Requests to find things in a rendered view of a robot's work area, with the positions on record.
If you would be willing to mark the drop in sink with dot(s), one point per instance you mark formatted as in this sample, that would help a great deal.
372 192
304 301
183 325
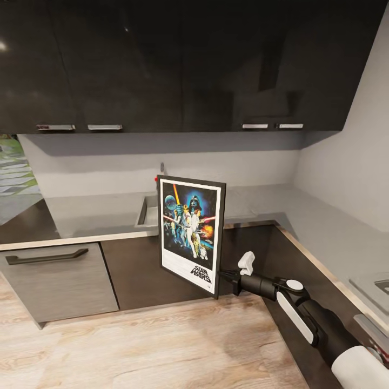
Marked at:
235 208

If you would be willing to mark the cabinet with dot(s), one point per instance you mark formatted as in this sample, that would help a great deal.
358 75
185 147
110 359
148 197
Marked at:
90 66
273 65

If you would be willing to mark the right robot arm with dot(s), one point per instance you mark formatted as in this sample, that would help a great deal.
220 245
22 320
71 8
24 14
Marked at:
352 364

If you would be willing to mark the burner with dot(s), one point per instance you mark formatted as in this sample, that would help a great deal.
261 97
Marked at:
376 287

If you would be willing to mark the oven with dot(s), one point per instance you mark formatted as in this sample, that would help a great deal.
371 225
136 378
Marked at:
370 337

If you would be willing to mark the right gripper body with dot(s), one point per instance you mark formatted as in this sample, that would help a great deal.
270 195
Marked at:
251 283

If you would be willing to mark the poster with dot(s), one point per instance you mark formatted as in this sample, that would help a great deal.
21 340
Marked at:
191 221

